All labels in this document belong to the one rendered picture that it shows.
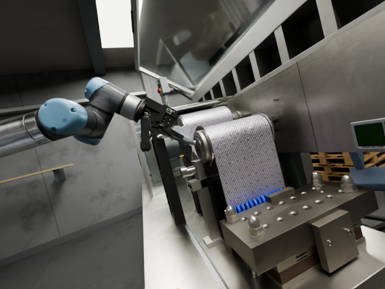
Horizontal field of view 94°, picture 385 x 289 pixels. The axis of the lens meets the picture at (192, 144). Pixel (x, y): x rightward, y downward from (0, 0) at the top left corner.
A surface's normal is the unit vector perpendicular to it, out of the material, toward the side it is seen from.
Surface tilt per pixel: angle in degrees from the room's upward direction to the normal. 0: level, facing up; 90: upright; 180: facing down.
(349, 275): 0
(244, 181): 90
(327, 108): 90
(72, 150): 90
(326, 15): 90
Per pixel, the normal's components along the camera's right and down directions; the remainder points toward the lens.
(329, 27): -0.93, 0.25
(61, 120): 0.14, 0.00
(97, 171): 0.39, -0.07
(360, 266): -0.25, -0.97
